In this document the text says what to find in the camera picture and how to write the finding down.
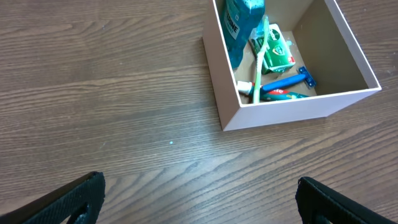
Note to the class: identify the blue disposable razor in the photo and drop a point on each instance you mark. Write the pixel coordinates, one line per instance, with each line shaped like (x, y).
(302, 76)

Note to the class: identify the blue mouthwash bottle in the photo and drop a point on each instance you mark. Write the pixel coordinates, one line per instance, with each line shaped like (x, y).
(238, 19)

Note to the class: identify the teal toothpaste tube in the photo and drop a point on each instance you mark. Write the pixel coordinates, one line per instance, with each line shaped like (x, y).
(247, 89)

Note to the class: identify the green soap packet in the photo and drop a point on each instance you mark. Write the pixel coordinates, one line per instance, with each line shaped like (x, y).
(277, 58)

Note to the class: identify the green white toothbrush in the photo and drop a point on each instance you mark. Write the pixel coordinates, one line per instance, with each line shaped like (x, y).
(259, 61)

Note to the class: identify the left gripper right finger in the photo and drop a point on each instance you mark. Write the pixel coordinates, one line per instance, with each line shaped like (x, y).
(318, 203)

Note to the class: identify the white cardboard box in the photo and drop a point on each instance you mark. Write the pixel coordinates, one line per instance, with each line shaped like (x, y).
(324, 43)

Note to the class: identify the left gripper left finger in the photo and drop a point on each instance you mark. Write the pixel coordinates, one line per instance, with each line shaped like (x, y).
(79, 201)

